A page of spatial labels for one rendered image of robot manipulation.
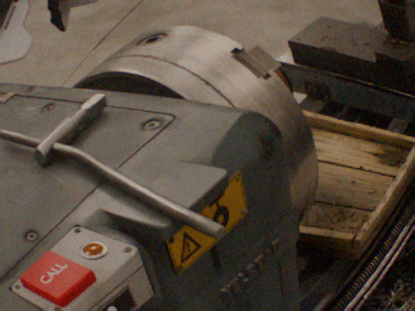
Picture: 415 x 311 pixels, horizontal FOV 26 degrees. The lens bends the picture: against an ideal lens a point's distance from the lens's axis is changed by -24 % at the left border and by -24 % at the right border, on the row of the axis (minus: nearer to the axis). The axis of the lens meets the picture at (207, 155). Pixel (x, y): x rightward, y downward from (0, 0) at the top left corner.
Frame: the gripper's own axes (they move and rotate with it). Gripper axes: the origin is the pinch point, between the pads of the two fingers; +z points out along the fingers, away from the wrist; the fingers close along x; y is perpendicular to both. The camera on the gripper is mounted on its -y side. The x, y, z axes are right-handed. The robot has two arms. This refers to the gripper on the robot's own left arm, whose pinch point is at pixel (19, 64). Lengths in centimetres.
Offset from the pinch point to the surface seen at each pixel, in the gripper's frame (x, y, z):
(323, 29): 107, -1, 37
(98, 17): 346, -182, 158
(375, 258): 61, 26, 53
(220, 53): 39.8, 4.1, 16.1
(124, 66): 33.3, -4.7, 16.7
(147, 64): 33.9, -2.0, 16.3
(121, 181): 6.4, 9.2, 12.8
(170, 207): 3.8, 14.8, 11.8
